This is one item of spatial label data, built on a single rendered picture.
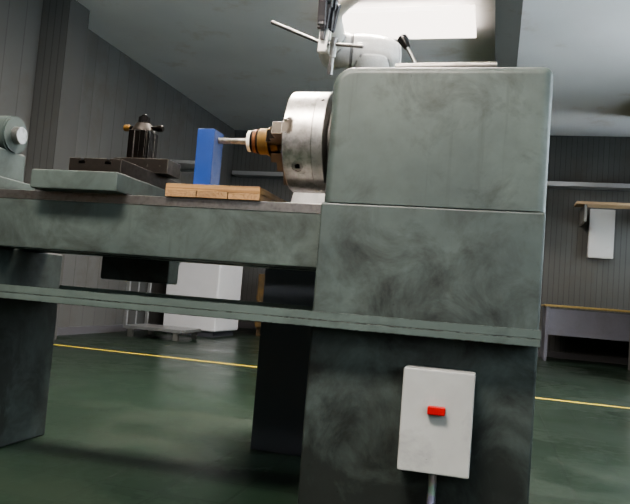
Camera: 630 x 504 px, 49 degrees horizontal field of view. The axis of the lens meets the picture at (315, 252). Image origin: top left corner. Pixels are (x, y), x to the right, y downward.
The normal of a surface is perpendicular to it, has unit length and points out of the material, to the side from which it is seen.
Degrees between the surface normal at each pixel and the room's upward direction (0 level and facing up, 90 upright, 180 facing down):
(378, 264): 90
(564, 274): 90
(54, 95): 90
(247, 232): 90
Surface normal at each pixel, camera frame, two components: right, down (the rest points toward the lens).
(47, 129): -0.25, -0.08
